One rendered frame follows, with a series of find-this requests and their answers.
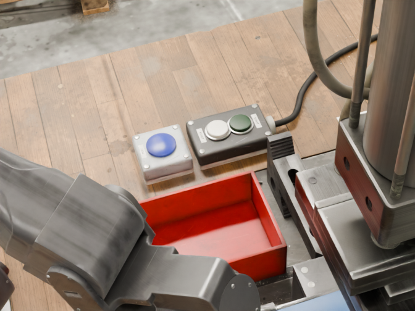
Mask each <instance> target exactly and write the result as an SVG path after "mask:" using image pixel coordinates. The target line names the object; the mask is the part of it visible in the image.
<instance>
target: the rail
mask: <svg viewBox="0 0 415 311"><path fill-rule="evenodd" d="M339 290H340V289H339V288H335V289H331V290H328V291H324V292H321V293H319V294H315V295H312V296H308V297H305V298H302V299H298V300H296V301H292V302H288V303H286V304H282V305H278V306H277V310H281V309H284V308H287V307H290V306H293V305H296V304H299V303H302V302H305V301H309V300H311V299H315V298H317V297H321V296H324V295H326V294H330V293H332V292H335V291H339Z"/></svg>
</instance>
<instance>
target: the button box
mask: <svg viewBox="0 0 415 311"><path fill-rule="evenodd" d="M377 37H378V33H377V34H374V35H372V36H371V42H372V41H375V40H377ZM357 47H358V41H357V42H355V43H353V44H351V45H348V46H346V47H344V48H343V49H341V50H339V51H337V52H335V53H334V54H332V55H331V56H329V57H328V58H326V60H324V62H325V63H326V65H327V66H328V65H329V64H330V63H331V62H333V61H334V60H335V59H337V58H339V57H340V56H342V55H344V54H346V53H347V52H350V51H352V50H354V49H356V48H357ZM315 77H317V75H316V73H315V71H313V72H312V74H310V76H309V77H308V78H307V80H306V81H305V82H304V83H303V85H302V87H301V88H300V90H299V92H298V95H297V97H296V104H295V108H294V110H293V112H292V114H291V115H289V116H287V117H285V118H283V119H280V120H276V121H274V119H273V118H272V116H267V117H266V118H265V117H264V115H263V113H262V111H261V109H260V107H259V105H258V104H251V105H248V106H244V107H240V108H237V109H233V110H228V111H225V112H221V113H218V114H214V115H210V116H207V117H202V118H198V119H195V120H190V121H188V122H186V130H187V136H188V140H189V142H190V145H191V148H192V150H193V153H194V155H195V158H196V161H197V163H198V166H199V168H200V170H205V169H208V168H212V167H216V166H219V165H223V164H227V163H231V162H234V161H238V160H241V159H245V158H249V157H252V156H257V155H259V154H263V153H267V137H268V136H272V135H273V134H275V133H276V127H278V126H282V125H286V124H288V123H290V122H292V121H294V119H295V118H297V116H298V114H299V112H300V110H301V106H302V101H303V96H304V94H305V92H306V90H307V89H308V87H309V85H310V84H311V83H312V81H313V80H314V79H315ZM237 114H244V115H247V116H248V117H249V118H250V120H251V127H250V128H249V129H248V130H246V131H244V132H236V131H233V130H232V129H231V128H230V119H231V118H232V117H233V116H234V115H237ZM214 120H222V121H224V122H225V123H226V124H227V125H228V133H227V135H226V136H224V137H222V138H213V137H210V136H209V135H208V133H207V126H208V124H209V123H210V122H212V121H214Z"/></svg>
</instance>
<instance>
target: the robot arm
mask: <svg viewBox="0 0 415 311"><path fill-rule="evenodd" d="M147 216H148V215H147V213H146V212H145V211H144V209H143V208H142V206H141V205H140V204H139V202H138V201H137V200H136V199H135V197H134V196H133V195H132V194H131V193H130V192H129V191H127V190H126V189H124V188H122V187H120V186H117V185H104V186H103V185H101V184H99V183H97V182H95V181H94V180H92V179H91V178H89V177H87V176H86V175H84V174H82V173H79V174H78V176H77V177H76V179H74V178H72V177H71V176H68V175H67V174H65V173H64V172H62V171H60V170H58V169H56V168H49V167H45V166H43V165H40V164H37V163H35V162H32V161H30V160H27V159H24V158H23V157H21V156H18V155H16V154H14V153H12V152H10V151H7V150H5V149H4V148H2V147H0V246H1V247H2V248H3V249H4V252H5V253H6V254H7V255H9V256H11V257H12V258H14V259H16V260H18V261H19V262H21V263H23V264H24V266H23V268H22V269H23V270H25V271H26V272H29V273H30V274H32V275H33V276H35V277H37V278H39V279H40V280H42V281H44V282H45V283H47V284H49V285H51V286H52V287H53V288H54V289H55V290H56V291H57V292H58V293H59V294H60V296H61V297H62V298H63V299H64V300H65V301H66V302H67V303H68V304H69V305H70V306H71V308H73V309H74V311H261V301H260V297H259V291H258V288H257V286H256V283H255V282H254V280H253V279H252V278H251V277H250V276H248V275H246V274H242V273H238V272H237V271H236V270H234V269H232V267H231V266H230V264H229V263H228V262H227V261H226V260H224V259H222V258H220V257H210V256H200V255H181V254H179V252H178V251H177V250H176V248H175V247H174V246H158V245H152V242H153V239H154V237H155V235H156V234H155V232H154V231H153V230H152V228H151V227H150V226H149V225H148V223H147V222H146V218H147ZM8 274H9V269H8V268H7V267H6V266H5V265H4V264H3V263H2V262H1V261H0V311H12V305H11V300H10V297H11V295H12V293H13V292H14V290H15V287H14V284H13V283H12V282H11V280H10V279H9V277H8V276H7V275H8Z"/></svg>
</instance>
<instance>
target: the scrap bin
mask: <svg viewBox="0 0 415 311"><path fill-rule="evenodd" d="M138 202H139V204H140V205H141V206H142V208H143V209H144V211H145V212H146V213H147V215H148V216H147V218H146V222H147V223H148V225H149V226H150V227H151V228H152V230H153V231H154V232H155V234H156V235H155V237H154V239H153V242H152V245H158V246H174V247H175V248H176V250H177V251H178V252H179V254H181V255H200V256H210V257H220V258H222V259H224V260H226V261H227V262H228V263H229V264H230V266H231V267H232V269H234V270H236V271H237V272H238V273H242V274H246V275H248V276H250V277H251V278H252V279H253V280H254V282H257V281H261V280H264V279H267V278H271V277H273V276H277V275H281V274H284V273H286V267H287V244H286V242H285V240H284V238H283V235H282V233H281V231H280V228H279V226H278V224H277V222H276V220H275V217H274V215H273V213H272V211H271V209H270V206H269V204H268V202H267V199H266V197H265V195H264V193H263V191H262V188H261V186H260V184H259V181H258V179H257V177H256V175H255V173H254V170H249V171H246V172H242V173H238V174H235V175H231V176H227V177H224V178H220V179H217V180H213V181H209V182H206V183H202V184H199V185H195V186H191V187H188V188H184V189H180V190H177V191H173V192H170V193H166V194H162V195H159V196H155V197H151V198H148V199H144V200H141V201H138Z"/></svg>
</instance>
